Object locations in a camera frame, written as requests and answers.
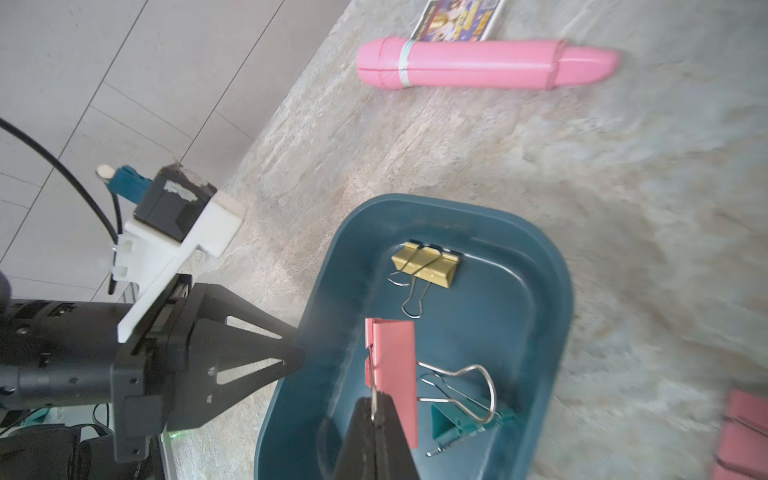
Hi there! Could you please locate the teal binder clip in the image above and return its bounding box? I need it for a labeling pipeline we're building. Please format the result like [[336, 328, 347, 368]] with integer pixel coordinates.
[[418, 367, 517, 458]]

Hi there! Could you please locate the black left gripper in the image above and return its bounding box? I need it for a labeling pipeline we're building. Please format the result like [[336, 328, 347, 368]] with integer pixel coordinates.
[[110, 274, 305, 463]]

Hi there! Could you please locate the colourful printed card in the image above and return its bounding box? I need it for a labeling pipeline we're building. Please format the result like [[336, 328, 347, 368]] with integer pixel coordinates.
[[410, 0, 506, 42]]

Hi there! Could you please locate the pink plastic tube case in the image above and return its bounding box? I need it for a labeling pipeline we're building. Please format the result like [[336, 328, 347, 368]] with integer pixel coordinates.
[[357, 36, 620, 90]]

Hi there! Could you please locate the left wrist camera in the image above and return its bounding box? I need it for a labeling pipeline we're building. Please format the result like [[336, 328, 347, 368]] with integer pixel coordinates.
[[96, 163, 246, 343]]

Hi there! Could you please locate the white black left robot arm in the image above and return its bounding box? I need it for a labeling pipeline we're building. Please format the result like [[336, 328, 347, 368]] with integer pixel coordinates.
[[1, 274, 305, 463]]

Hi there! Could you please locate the yellow binder clip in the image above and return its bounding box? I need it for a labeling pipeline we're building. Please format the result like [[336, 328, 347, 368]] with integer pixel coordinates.
[[387, 242, 461, 320]]

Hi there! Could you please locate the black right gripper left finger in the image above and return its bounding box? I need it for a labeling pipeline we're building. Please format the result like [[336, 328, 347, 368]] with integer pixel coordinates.
[[334, 397, 377, 480]]

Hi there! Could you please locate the teal plastic storage box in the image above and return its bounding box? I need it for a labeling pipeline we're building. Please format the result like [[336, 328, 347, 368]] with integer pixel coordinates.
[[254, 194, 573, 479]]

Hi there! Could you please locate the pink binder clip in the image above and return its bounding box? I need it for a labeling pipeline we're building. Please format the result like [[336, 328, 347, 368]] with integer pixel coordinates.
[[711, 390, 767, 480], [365, 318, 490, 449]]

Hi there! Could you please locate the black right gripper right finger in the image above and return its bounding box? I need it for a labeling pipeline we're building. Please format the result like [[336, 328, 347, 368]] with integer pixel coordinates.
[[375, 393, 420, 480]]

